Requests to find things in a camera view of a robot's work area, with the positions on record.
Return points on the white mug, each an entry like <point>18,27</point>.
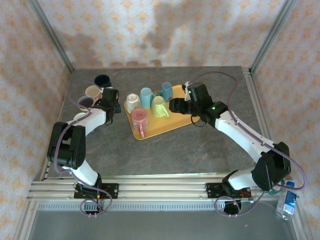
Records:
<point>132,102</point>

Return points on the blue mug with red print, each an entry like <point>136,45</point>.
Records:
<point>165,90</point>

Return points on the navy blue mug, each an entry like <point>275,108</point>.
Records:
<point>102,80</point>

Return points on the yellow-green mug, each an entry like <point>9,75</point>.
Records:
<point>157,105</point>

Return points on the light pink cream mug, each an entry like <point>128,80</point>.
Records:
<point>92,92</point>

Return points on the yellow plastic tray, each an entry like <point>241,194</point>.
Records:
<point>162,125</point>

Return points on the red-pink floral mug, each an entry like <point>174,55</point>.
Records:
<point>139,117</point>

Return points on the lavender purple mug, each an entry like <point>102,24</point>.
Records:
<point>85,102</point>

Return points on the light blue mug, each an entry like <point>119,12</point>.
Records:
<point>147,98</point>

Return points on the pale grey mug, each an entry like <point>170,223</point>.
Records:
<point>80,116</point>

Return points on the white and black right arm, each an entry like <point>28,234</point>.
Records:
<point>242,135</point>

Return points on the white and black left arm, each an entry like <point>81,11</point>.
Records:
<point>85,122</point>

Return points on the small green circuit board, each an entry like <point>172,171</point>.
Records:
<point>247,200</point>

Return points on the clear plastic water bottle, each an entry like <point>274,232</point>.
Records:
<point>287,202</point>

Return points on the aluminium side rail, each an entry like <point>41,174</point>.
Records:
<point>62,103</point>
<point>260,112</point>

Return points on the aluminium mounting rail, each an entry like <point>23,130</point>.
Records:
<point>160,187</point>

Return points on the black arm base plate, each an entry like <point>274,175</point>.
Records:
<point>112,188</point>
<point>212,190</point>

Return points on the aluminium upright frame post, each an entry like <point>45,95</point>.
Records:
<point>272,35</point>
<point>48,30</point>

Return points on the aluminium lower frame bar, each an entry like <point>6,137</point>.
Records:
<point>20,235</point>
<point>302,228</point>

